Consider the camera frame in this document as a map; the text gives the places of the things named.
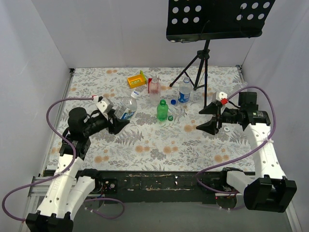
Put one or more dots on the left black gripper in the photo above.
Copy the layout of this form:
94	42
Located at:
110	123

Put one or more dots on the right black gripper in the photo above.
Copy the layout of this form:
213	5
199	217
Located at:
218	118

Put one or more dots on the clear bottle blue label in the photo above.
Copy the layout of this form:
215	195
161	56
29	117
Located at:
127	107

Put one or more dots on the clear Pepsi bottle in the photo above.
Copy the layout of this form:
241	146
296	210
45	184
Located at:
185	89

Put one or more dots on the blue bottle cap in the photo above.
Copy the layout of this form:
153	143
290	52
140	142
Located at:
173	102

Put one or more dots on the green plastic bottle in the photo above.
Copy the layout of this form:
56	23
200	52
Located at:
162	110

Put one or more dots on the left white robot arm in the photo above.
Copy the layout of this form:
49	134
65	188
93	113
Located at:
67	192

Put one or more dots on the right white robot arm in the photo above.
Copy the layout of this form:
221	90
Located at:
271	190

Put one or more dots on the yellow plastic box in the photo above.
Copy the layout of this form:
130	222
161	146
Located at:
137	80

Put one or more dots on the floral tablecloth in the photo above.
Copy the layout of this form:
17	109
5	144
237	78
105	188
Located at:
147	144

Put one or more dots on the red plastic box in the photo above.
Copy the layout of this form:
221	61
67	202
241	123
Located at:
151	86

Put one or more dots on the black music stand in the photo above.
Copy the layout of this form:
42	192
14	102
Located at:
206	20

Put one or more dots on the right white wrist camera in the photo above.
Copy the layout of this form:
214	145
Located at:
219	97

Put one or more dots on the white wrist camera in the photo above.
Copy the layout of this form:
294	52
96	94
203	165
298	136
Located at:
219	97
104	105

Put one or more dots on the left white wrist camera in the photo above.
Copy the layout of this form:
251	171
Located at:
104	105

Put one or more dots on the clear bottle by wall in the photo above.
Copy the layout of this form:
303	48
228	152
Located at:
242	85

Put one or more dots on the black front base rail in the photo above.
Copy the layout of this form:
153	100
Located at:
161	187

